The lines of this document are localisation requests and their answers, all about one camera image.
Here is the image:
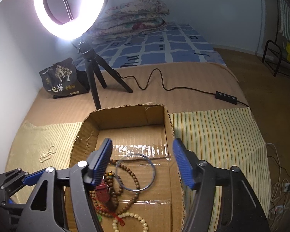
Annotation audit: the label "red brown strap watch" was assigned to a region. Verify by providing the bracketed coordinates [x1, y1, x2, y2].
[95, 179, 110, 204]

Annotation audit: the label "white pearl necklace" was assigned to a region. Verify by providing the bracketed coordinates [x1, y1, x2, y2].
[38, 144, 57, 164]

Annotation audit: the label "black cable with switch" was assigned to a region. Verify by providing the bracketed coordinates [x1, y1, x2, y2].
[116, 67, 252, 111]

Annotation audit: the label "brown wooden bead necklace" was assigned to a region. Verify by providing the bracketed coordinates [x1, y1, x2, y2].
[89, 158, 142, 218]

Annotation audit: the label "striped yellow cloth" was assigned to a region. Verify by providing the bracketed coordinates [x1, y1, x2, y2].
[6, 108, 271, 220]

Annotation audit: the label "black metal rack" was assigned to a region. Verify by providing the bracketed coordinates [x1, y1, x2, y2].
[261, 40, 290, 78]

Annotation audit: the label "brown cardboard box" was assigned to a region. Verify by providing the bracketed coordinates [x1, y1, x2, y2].
[69, 104, 185, 231]

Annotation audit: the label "blue thin bangle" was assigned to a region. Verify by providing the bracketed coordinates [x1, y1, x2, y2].
[114, 152, 157, 192]

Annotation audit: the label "black tripod stand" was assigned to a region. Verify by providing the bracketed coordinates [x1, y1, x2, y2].
[73, 37, 133, 109]

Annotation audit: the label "white ring light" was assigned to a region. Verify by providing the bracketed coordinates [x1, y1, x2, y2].
[33, 0, 108, 41]

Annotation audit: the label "cream bead bracelet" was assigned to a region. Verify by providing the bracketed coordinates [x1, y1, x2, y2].
[111, 212, 149, 232]

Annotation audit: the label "blue checked bed sheet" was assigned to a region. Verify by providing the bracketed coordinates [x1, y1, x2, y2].
[73, 21, 227, 69]

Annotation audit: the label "folded floral quilt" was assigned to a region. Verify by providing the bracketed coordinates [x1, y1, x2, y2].
[87, 0, 170, 40]

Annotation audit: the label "black printed gift bag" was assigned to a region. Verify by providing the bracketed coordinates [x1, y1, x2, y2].
[39, 58, 90, 99]

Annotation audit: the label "white power strip cables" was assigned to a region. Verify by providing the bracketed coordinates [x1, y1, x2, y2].
[265, 142, 290, 223]

